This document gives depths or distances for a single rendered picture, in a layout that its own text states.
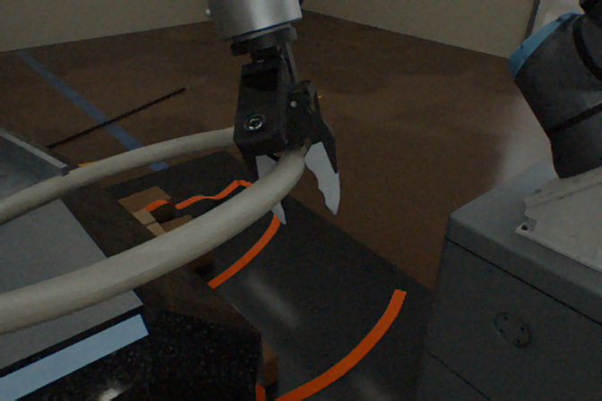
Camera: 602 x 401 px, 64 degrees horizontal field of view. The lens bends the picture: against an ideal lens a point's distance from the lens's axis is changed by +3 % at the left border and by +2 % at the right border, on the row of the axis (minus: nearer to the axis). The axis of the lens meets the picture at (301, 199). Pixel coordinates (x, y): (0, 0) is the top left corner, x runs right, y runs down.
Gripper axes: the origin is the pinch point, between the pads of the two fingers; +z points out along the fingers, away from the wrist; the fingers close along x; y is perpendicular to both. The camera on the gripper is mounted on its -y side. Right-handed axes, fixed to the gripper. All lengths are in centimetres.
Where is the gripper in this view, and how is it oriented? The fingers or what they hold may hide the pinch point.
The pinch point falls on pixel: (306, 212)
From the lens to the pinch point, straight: 55.4
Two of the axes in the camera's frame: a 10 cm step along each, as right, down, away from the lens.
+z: 2.5, 9.0, 3.5
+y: 1.3, -3.9, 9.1
